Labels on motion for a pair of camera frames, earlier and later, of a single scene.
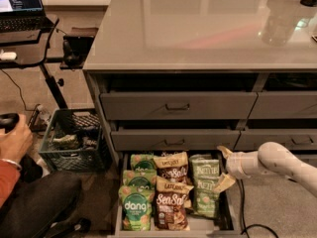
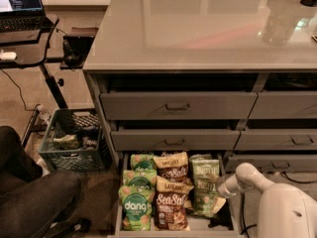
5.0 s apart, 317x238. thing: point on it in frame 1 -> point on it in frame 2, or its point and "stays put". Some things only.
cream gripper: [235, 166] -> [225, 189]
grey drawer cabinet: [204, 67] stays put
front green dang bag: [136, 203] stays put
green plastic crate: [72, 141] stays put
